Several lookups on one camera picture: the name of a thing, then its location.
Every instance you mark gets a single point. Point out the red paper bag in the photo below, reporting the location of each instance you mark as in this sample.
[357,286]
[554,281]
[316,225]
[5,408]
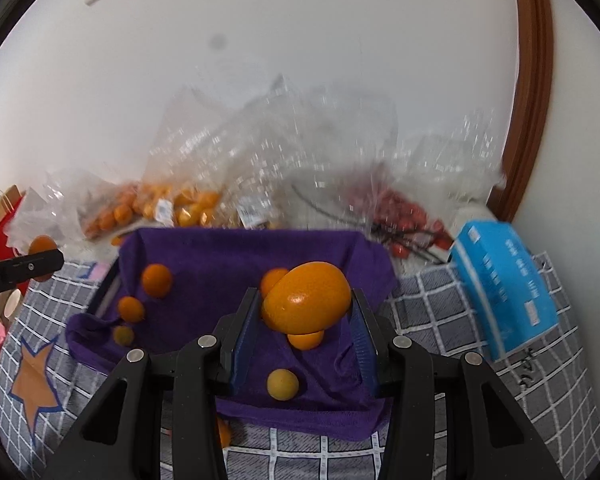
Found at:
[0,237]

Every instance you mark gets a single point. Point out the purple towel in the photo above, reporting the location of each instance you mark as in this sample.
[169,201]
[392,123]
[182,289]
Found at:
[205,270]

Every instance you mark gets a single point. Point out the blue tissue pack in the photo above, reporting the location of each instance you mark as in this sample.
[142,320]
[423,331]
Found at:
[500,280]

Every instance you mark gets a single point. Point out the grey checked star blanket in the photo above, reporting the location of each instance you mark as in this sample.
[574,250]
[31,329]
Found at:
[430,310]

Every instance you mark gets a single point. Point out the labelled plastic bag of oranges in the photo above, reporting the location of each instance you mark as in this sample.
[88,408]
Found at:
[190,210]

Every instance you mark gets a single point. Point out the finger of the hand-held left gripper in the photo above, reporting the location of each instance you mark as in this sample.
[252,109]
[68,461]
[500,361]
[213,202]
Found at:
[30,266]

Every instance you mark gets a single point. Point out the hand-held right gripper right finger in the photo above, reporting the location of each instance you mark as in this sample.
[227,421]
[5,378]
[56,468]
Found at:
[362,347]

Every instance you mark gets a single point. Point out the oval orange mandarin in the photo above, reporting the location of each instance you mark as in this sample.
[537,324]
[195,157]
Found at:
[42,244]

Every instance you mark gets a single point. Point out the bag of cherry tomatoes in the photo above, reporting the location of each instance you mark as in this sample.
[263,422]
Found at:
[405,215]

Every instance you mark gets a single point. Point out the black tray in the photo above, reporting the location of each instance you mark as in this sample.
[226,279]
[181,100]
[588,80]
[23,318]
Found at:
[107,287]

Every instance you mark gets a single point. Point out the large clear plastic bag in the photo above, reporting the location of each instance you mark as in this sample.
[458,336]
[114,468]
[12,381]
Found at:
[280,135]

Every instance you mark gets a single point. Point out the brown wooden door frame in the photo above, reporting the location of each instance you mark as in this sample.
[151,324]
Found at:
[532,85]

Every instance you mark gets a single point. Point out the large orange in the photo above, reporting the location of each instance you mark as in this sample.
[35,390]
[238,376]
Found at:
[305,297]

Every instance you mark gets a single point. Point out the small orange kumquat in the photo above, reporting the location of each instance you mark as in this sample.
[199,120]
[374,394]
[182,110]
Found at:
[224,435]

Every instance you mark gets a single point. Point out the small yellow fruit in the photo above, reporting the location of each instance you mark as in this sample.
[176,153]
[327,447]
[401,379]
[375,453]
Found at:
[123,335]

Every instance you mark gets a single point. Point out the yellow round fruit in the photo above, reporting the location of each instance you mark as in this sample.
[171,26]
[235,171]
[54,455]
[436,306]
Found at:
[282,384]

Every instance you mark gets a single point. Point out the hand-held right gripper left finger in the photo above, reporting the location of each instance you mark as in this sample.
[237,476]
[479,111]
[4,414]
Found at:
[245,342]

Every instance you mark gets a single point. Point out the plastic bag of mandarins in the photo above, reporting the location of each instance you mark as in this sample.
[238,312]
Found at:
[110,217]

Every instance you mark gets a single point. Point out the crumpled white plastic bag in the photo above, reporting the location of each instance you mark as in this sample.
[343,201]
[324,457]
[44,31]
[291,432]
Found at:
[35,215]

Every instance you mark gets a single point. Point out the paper cup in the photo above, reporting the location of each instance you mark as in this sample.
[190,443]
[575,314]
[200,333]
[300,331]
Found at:
[12,305]

